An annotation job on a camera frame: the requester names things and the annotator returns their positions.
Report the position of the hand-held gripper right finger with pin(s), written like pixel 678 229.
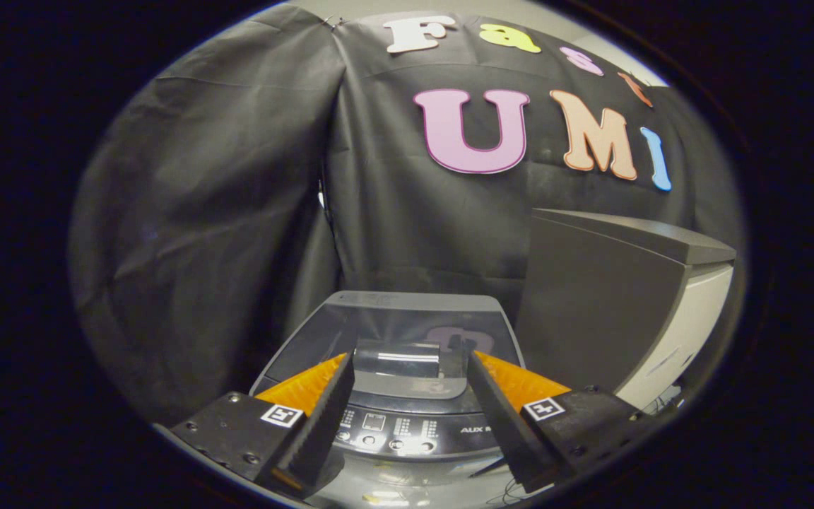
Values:
pixel 506 428

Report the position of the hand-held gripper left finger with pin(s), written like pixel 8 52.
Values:
pixel 308 431

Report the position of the white cabinet with grey top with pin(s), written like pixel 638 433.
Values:
pixel 598 304

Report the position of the black backdrop cloth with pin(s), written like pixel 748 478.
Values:
pixel 202 212

